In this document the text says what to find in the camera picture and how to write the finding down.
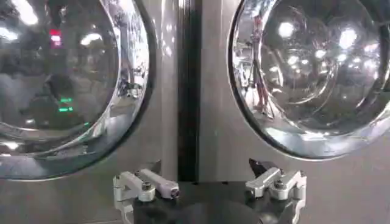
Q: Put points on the grey dryer with round door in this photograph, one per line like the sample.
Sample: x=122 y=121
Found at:
x=164 y=121
x=219 y=121

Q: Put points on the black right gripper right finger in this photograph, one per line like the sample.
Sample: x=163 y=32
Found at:
x=283 y=185

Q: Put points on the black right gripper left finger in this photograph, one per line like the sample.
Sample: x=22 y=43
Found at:
x=134 y=184

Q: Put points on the round glass dryer door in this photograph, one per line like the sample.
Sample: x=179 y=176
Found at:
x=314 y=76
x=61 y=88

